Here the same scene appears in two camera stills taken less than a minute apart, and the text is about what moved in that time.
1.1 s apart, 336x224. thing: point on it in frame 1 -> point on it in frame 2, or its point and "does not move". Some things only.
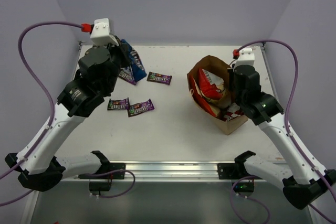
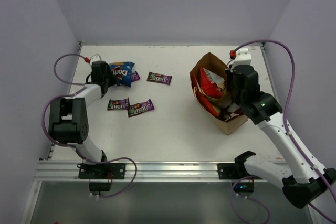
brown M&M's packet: x=140 y=107 does not move
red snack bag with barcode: x=211 y=86 does not move
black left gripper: x=122 y=52 -> x=109 y=77
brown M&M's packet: x=165 y=79 does not move
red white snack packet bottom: x=233 y=111 does not move
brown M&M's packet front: x=123 y=104 does not move
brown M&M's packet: x=126 y=73 -> x=135 y=76
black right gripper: x=231 y=76 does not move
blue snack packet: x=138 y=68 -> x=122 y=71
